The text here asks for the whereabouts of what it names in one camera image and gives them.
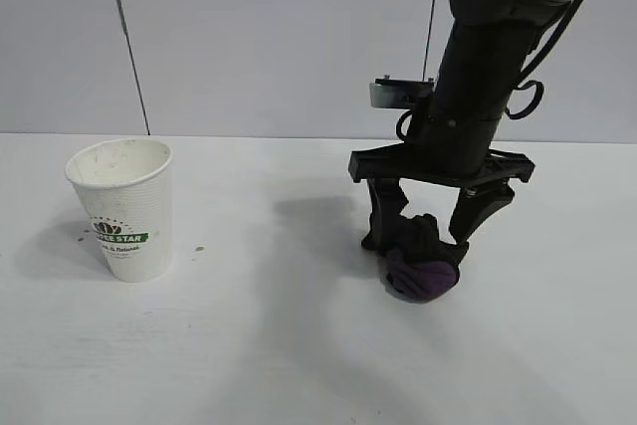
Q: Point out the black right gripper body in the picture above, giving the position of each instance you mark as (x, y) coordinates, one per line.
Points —
(448, 151)

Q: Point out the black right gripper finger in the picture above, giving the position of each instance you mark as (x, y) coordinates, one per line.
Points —
(385, 211)
(478, 211)

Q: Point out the black and purple cloth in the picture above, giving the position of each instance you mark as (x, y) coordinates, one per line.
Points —
(423, 273)

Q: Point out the white paper coffee cup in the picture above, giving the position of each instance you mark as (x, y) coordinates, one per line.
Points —
(124, 206)

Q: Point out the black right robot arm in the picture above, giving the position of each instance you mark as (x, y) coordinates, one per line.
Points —
(488, 22)

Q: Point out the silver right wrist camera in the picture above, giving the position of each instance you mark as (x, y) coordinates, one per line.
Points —
(393, 94)

